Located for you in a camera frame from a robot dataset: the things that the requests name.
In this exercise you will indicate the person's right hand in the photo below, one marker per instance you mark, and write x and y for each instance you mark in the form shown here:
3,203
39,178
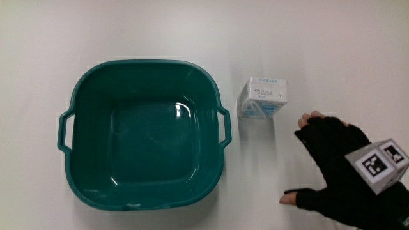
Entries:
335,153

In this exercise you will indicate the white blue milk carton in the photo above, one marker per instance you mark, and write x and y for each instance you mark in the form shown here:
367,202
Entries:
266,96

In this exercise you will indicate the white desk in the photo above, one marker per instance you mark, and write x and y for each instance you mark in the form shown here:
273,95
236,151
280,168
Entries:
319,41

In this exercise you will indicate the green plastic basin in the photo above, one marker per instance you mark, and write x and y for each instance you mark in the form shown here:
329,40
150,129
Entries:
147,143

